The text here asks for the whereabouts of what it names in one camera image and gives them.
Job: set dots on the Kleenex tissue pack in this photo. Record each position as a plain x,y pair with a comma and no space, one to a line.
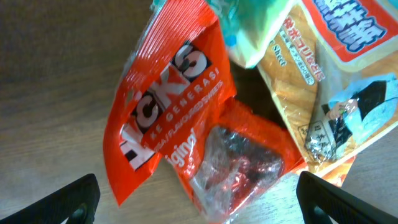
252,28

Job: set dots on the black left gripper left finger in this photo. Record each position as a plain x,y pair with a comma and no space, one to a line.
74,203

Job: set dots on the beige wet wipes pack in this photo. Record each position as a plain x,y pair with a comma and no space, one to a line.
332,73

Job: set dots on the red candy bag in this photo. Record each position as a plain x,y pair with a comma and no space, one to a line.
176,102

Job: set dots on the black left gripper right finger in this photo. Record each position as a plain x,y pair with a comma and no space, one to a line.
322,202

